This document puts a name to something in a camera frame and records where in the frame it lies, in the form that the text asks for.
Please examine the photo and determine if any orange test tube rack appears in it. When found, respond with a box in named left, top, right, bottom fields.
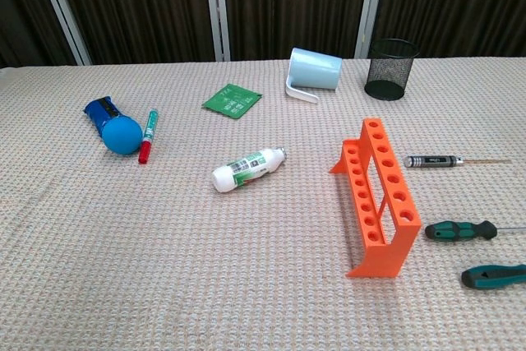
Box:
left=328, top=117, right=423, bottom=279

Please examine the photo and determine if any white bottle with green label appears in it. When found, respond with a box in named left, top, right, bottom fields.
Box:
left=211, top=146, right=288, bottom=194

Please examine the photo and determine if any green foil sachet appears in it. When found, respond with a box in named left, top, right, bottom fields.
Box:
left=201, top=83, right=261, bottom=121

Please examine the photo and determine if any light blue plastic cup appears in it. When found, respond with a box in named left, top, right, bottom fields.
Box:
left=284, top=47, right=344, bottom=104

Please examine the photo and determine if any green marker with red cap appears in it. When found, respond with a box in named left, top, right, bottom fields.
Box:
left=137, top=109, right=159, bottom=165

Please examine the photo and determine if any beige woven tablecloth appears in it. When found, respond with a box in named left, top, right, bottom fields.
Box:
left=0, top=57, right=526, bottom=351

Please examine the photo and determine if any blue foam ball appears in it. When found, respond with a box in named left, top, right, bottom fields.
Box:
left=101, top=118, right=144, bottom=156

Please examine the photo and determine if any black mesh pen holder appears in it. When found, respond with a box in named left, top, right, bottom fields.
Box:
left=364, top=38, right=421, bottom=102

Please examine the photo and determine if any blue snack packet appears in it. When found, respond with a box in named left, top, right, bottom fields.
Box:
left=84, top=96, right=124, bottom=136

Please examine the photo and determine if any dark pleated curtain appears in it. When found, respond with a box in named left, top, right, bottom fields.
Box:
left=0, top=0, right=526, bottom=67

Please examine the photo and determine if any grey metal frame post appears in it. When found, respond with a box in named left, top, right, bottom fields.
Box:
left=353, top=0, right=383, bottom=59
left=203, top=0, right=231, bottom=62
left=31, top=0, right=92, bottom=67

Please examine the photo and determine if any green screwdriver bit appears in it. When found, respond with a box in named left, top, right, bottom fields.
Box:
left=424, top=219, right=526, bottom=242
left=460, top=263, right=526, bottom=289

